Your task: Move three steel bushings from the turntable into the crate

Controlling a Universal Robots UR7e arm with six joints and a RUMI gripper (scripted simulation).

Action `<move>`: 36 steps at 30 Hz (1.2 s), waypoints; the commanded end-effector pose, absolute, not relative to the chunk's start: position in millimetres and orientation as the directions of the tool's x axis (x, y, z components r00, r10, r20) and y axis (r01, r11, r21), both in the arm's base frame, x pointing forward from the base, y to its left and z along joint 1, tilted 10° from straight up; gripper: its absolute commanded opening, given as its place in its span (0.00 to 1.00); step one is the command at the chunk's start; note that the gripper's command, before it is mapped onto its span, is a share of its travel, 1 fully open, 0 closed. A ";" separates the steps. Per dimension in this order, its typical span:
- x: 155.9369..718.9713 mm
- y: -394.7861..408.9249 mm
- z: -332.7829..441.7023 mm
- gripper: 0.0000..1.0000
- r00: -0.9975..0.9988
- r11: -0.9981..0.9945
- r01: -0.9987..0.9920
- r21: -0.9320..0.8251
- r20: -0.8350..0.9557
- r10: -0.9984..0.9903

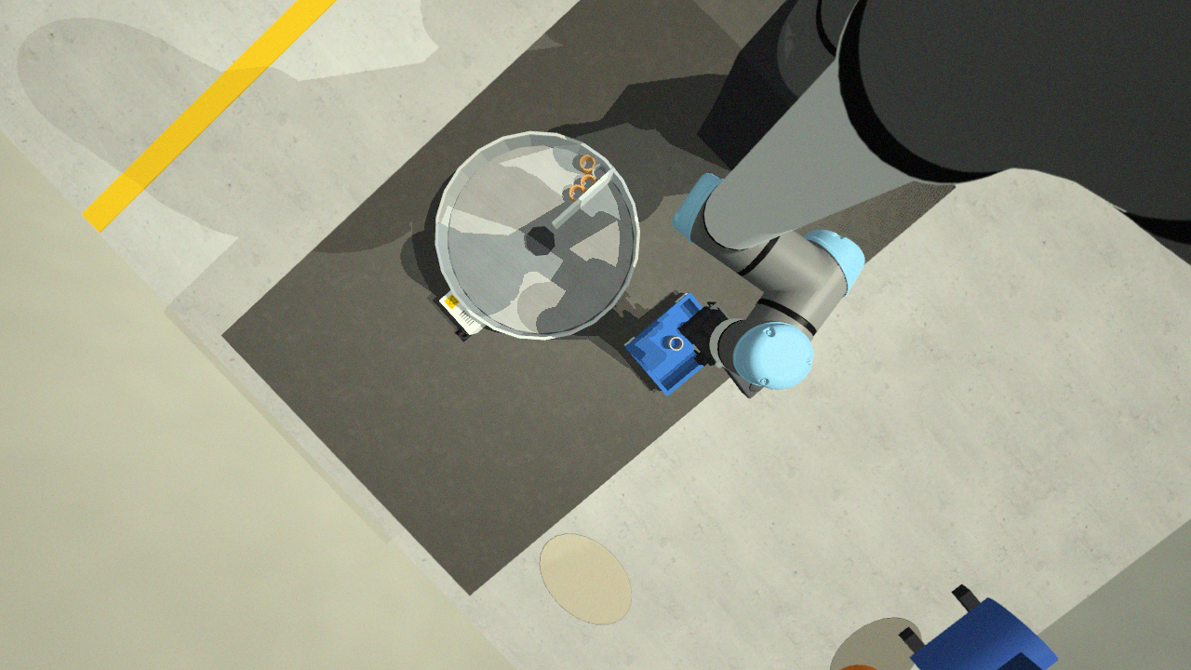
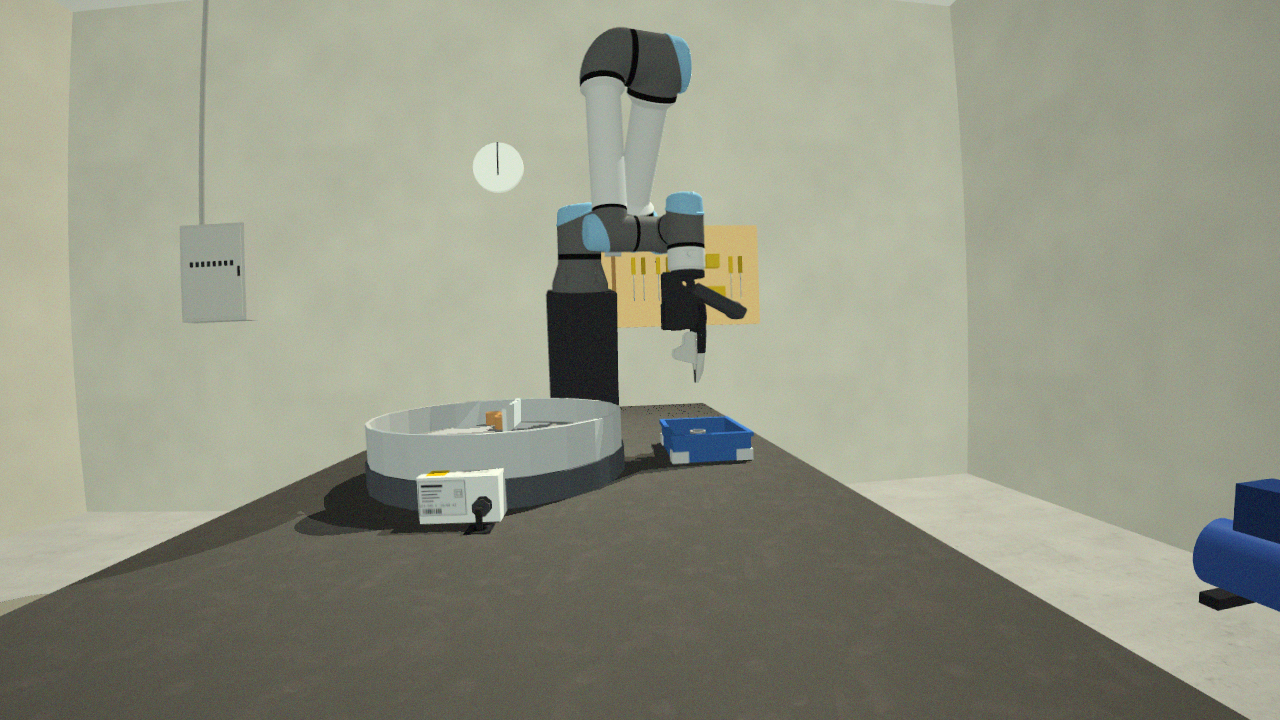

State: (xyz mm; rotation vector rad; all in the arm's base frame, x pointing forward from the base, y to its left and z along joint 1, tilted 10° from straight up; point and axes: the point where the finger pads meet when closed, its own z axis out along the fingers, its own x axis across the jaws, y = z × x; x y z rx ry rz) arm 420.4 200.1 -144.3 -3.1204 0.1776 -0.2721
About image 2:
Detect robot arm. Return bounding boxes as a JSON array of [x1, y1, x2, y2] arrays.
[[552, 27, 705, 293]]

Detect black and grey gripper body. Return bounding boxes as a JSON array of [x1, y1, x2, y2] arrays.
[[660, 269, 707, 332]]

